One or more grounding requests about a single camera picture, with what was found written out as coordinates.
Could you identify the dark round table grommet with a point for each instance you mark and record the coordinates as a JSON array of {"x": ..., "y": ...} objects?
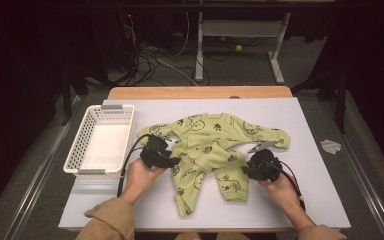
[{"x": 234, "y": 97}]

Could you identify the yellow tennis ball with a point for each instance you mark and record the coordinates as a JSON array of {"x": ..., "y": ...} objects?
[{"x": 238, "y": 48}]

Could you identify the person's right hand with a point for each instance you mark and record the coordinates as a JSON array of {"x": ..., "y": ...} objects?
[{"x": 285, "y": 196}]

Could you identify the white board sheet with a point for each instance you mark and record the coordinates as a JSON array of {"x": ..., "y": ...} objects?
[{"x": 280, "y": 200}]

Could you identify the black metal stand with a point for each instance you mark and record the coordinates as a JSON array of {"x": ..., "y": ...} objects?
[{"x": 340, "y": 106}]

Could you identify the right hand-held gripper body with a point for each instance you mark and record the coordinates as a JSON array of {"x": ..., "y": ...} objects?
[{"x": 266, "y": 165}]

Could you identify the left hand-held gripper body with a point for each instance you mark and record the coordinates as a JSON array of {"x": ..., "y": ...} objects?
[{"x": 155, "y": 153}]

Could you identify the crumpled white paper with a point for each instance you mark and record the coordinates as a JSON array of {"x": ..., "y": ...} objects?
[{"x": 330, "y": 146}]

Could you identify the small yellow ball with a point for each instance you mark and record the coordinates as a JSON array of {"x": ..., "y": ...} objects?
[{"x": 222, "y": 38}]

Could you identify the green printed baby romper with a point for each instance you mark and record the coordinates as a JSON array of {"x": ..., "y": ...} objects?
[{"x": 213, "y": 133}]

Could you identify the white desk frame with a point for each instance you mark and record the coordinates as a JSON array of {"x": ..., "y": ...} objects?
[{"x": 240, "y": 28}]

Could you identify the metal floor rail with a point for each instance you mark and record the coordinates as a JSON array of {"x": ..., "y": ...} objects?
[
  {"x": 30, "y": 200},
  {"x": 365, "y": 186}
]

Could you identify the person's left hand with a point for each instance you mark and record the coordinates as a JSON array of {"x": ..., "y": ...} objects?
[{"x": 140, "y": 180}]

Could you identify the person's leg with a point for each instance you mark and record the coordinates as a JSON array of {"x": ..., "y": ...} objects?
[
  {"x": 188, "y": 237},
  {"x": 233, "y": 237}
]

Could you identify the white perforated plastic basket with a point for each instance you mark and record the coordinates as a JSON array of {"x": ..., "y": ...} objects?
[{"x": 106, "y": 146}]

